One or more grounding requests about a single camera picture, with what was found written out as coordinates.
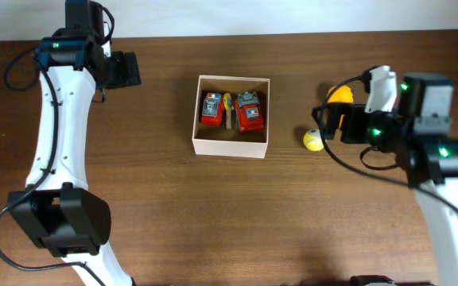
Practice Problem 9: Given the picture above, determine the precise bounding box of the orange toy dinosaur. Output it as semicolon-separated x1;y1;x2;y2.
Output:
328;85;354;103

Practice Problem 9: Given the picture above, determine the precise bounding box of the yellow grey ball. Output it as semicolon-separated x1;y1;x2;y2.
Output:
303;129;324;152

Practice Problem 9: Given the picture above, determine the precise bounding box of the small red toy car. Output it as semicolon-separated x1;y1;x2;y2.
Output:
201;93;225;126

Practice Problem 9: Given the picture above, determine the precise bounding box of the yellow wooden rattle drum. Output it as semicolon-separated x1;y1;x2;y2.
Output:
223;93;234;129

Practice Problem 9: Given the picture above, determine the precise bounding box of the red toy fire truck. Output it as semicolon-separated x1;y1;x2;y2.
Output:
235;91;264;133

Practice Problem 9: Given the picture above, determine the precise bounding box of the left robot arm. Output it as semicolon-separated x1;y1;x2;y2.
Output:
5;0;141;285

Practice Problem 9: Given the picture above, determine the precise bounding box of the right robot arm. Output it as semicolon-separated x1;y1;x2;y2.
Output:
312;66;458;285

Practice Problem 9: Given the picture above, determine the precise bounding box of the white cardboard box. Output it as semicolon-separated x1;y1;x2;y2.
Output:
192;75;270;158

